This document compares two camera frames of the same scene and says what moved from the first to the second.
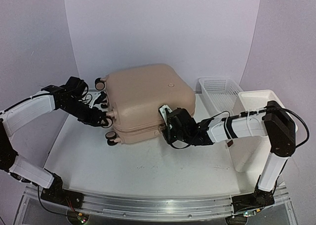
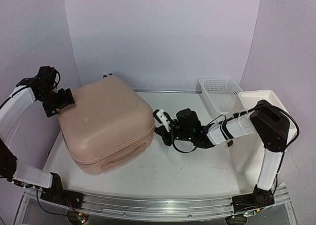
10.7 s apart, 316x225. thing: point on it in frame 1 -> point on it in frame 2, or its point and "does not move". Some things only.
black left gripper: [93, 118] -> [65, 102]
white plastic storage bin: [252, 154] does not move
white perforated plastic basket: [219, 93] does not move
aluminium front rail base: [110, 209] does not move
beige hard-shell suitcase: [135, 95] -> [112, 124]
